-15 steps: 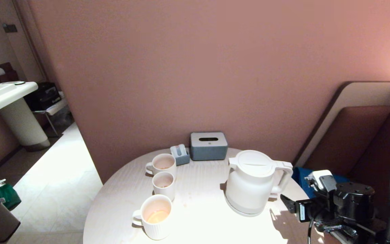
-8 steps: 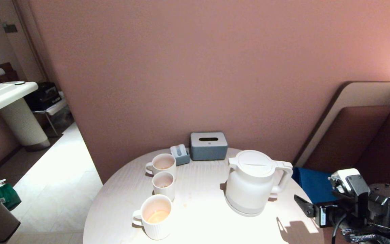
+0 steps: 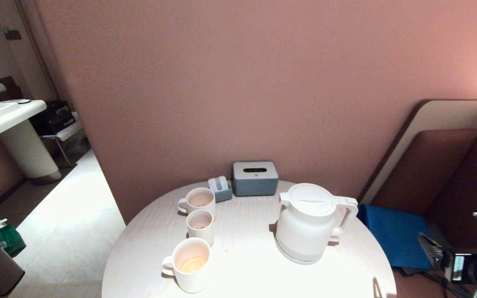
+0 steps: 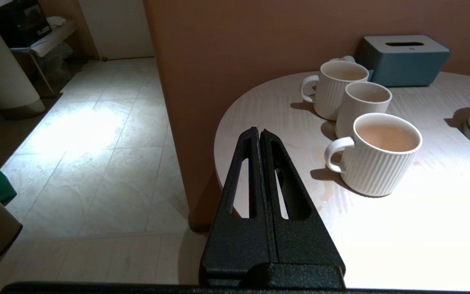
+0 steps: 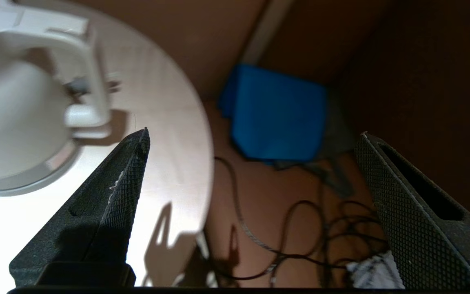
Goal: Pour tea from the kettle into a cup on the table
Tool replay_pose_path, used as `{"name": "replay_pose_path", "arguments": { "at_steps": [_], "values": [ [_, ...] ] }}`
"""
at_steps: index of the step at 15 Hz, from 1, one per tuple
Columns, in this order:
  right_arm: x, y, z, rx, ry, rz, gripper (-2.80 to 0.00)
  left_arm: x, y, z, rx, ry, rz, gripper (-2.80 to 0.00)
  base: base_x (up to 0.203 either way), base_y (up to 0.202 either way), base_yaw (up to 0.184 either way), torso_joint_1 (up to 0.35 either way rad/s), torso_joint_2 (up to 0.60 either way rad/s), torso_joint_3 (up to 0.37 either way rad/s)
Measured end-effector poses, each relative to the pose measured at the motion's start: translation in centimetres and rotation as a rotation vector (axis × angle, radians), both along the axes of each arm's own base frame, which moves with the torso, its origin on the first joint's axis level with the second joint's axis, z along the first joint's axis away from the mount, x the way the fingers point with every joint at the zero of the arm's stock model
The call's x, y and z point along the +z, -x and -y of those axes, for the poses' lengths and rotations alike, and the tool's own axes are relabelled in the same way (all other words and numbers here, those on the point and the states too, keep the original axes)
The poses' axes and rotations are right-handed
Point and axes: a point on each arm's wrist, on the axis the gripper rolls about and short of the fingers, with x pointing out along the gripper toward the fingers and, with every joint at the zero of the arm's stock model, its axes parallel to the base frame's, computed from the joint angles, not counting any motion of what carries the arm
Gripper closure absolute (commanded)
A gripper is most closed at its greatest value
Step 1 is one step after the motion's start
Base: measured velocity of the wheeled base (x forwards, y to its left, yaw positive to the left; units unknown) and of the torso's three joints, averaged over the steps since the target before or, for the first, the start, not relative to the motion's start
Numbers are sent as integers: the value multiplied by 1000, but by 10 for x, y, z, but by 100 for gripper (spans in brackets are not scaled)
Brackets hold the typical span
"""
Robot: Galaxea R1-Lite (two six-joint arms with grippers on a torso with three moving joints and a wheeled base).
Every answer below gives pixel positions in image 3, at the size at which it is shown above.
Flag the clear plastic bag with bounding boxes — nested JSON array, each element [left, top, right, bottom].
[[56, 132, 92, 161]]

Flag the dark brown wall tissue holder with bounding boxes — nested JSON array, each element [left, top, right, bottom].
[[0, 77, 24, 102]]

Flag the small blue-grey sachet holder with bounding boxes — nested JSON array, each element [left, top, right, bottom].
[[208, 176, 233, 203]]

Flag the beige padded panel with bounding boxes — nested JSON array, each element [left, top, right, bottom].
[[357, 99, 477, 205]]

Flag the small side table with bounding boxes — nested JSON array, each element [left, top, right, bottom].
[[40, 120, 86, 168]]

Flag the black box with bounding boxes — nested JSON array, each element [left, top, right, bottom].
[[29, 101, 75, 136]]

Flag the white electric kettle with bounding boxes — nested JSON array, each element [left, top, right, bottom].
[[275, 183, 359, 260]]

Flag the white ribbed mug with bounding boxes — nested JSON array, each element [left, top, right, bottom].
[[177, 187, 216, 218], [162, 237, 212, 294]]

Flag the black floor strap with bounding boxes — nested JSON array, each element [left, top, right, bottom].
[[421, 269, 473, 298]]

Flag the white ribbed basin pedestal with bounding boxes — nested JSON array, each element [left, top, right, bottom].
[[0, 119, 62, 185]]

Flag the grey-blue tissue box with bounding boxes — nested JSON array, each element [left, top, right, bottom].
[[233, 161, 279, 197]]

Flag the blue cloth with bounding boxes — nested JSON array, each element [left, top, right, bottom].
[[357, 204, 434, 270]]

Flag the brown upholstered bench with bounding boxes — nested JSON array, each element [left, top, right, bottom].
[[371, 129, 477, 298]]

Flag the round white kettle base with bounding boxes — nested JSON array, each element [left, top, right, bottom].
[[275, 240, 326, 265]]

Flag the green bag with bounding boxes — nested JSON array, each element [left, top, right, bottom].
[[0, 219, 27, 258]]

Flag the small smooth white cup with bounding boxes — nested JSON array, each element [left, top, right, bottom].
[[187, 209, 215, 247]]

